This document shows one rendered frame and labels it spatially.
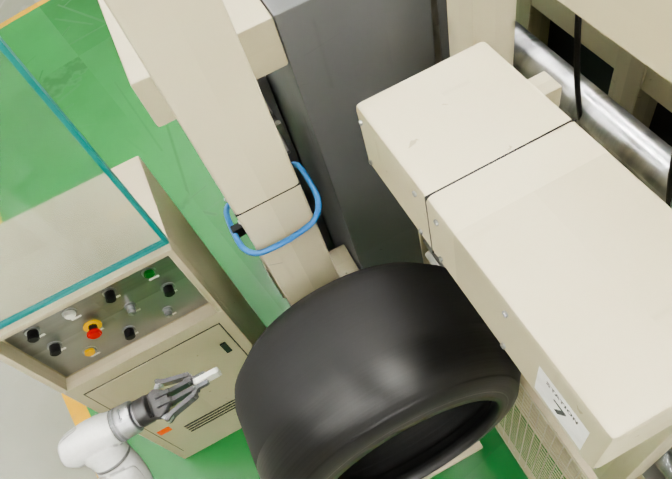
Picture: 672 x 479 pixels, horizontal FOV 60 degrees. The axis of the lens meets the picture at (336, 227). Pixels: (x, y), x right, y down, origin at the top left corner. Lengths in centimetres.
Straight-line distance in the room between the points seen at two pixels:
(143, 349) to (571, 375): 147
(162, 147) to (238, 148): 290
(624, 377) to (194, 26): 66
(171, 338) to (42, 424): 140
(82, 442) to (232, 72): 110
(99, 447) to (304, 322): 76
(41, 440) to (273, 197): 233
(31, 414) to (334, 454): 237
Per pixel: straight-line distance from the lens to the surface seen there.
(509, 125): 90
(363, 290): 110
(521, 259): 77
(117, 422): 164
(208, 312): 189
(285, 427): 110
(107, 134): 416
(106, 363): 199
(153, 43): 81
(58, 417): 318
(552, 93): 103
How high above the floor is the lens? 244
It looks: 54 degrees down
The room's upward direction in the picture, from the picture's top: 21 degrees counter-clockwise
